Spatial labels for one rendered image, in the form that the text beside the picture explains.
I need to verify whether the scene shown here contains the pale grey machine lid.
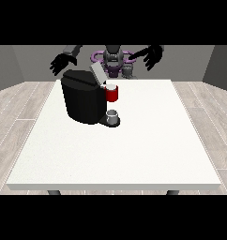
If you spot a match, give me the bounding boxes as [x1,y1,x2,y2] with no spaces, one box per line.
[89,61,108,86]

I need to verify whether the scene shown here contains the grey robot trunk purple rings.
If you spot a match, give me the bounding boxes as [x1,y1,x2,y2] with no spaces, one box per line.
[90,45,139,80]

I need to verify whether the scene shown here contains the red pod holder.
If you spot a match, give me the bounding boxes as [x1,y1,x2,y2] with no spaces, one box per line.
[104,83,120,103]

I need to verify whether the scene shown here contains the black coffee machine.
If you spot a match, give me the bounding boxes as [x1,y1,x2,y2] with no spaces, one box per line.
[60,68,121,128]

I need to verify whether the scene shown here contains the small grey coffee pod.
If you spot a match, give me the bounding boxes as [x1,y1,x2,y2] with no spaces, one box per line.
[121,63,134,79]

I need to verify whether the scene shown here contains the small grey cup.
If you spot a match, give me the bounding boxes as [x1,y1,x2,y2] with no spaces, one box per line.
[105,109,120,125]

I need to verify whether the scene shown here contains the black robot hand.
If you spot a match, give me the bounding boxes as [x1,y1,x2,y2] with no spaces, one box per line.
[49,52,79,77]
[128,45,165,72]

